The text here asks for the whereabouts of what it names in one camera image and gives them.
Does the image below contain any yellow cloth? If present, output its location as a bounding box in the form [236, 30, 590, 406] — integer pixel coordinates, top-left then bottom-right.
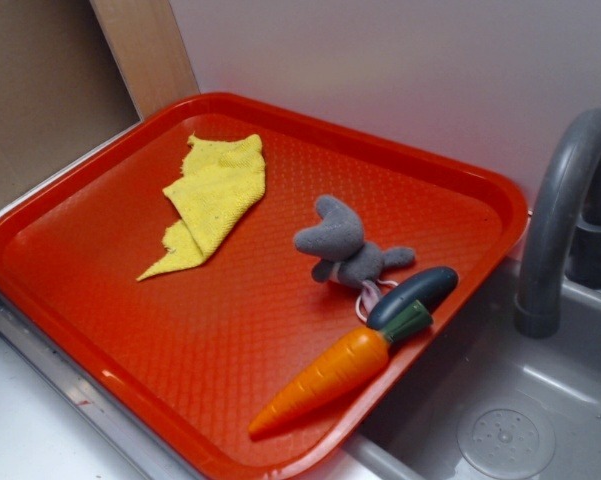
[138, 134, 266, 281]

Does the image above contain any gray toy faucet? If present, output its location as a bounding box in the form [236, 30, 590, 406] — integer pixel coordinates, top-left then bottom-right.
[515, 109, 601, 338]

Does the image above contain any dark green toy cucumber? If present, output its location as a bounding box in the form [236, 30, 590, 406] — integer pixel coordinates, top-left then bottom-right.
[366, 266, 459, 330]

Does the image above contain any orange toy carrot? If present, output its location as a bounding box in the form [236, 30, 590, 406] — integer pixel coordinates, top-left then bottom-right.
[248, 301, 433, 438]

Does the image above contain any wooden post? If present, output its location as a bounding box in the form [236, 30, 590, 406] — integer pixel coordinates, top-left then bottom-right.
[91, 0, 200, 119]

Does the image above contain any gray plush animal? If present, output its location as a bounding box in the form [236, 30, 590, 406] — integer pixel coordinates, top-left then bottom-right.
[293, 195, 415, 322]

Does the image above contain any brown cardboard panel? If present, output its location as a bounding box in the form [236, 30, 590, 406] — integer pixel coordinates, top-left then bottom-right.
[0, 1, 138, 210]

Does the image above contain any gray toy sink basin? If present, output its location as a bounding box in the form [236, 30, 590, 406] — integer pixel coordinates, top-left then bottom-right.
[345, 261, 601, 479]

